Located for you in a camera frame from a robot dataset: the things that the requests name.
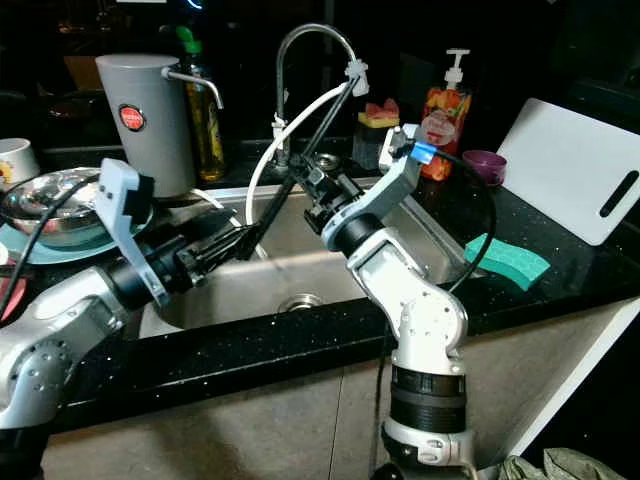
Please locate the dark sponge holder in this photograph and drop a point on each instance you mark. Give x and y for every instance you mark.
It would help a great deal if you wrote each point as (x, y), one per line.
(372, 145)

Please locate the pink plate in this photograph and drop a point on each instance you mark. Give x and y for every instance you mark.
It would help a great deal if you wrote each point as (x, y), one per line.
(8, 300)

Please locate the olive green cloth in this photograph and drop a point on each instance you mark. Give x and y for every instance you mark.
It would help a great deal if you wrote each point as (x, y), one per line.
(560, 466)

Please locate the grey canister with red logo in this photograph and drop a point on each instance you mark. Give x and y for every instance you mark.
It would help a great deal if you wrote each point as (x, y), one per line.
(145, 105)

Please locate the stainless steel sink basin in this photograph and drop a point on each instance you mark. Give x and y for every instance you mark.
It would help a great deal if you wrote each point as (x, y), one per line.
(300, 270)

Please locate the long thin black stick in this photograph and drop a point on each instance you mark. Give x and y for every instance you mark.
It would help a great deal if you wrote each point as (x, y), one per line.
(338, 118)

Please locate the orange soap pump bottle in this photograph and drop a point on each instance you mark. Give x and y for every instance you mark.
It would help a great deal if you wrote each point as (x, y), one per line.
(445, 115)

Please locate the green sponge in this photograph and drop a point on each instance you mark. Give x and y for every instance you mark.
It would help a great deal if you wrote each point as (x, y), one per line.
(510, 260)

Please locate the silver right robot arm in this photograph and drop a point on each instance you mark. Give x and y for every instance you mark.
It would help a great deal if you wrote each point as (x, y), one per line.
(425, 330)

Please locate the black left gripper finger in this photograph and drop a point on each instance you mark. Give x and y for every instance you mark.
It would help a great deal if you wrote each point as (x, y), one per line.
(208, 228)
(235, 250)

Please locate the teal plate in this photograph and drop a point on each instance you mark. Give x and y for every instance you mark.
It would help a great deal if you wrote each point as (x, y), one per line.
(50, 254)

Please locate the white cutting board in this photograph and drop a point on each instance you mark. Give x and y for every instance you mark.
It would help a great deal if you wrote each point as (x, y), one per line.
(560, 160)

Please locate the yellow bottle with green cap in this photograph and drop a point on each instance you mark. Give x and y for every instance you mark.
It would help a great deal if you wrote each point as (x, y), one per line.
(210, 135)

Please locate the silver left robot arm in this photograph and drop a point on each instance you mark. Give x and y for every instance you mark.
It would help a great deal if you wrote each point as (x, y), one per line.
(50, 350)

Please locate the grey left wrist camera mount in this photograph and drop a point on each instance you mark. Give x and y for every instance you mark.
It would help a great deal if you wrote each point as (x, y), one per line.
(120, 195)

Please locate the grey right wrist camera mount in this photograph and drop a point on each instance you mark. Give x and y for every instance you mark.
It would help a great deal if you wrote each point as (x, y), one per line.
(390, 185)

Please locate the white printed cup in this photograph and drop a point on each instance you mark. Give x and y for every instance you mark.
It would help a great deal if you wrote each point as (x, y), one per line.
(15, 165)

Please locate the small chrome tap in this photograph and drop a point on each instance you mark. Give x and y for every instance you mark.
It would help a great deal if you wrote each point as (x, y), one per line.
(200, 82)

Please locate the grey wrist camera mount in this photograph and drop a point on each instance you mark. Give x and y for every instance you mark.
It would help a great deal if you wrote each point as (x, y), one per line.
(390, 185)
(120, 195)

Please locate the yellow and red sponge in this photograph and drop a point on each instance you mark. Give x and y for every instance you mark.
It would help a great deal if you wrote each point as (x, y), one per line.
(378, 113)

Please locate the chrome gooseneck faucet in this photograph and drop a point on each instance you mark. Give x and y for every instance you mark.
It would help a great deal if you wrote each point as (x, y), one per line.
(305, 35)

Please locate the stainless steel bowl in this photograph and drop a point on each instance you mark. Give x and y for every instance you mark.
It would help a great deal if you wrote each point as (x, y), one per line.
(60, 205)

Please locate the round sink drain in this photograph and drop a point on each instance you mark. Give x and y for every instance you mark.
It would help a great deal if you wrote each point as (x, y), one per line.
(300, 302)

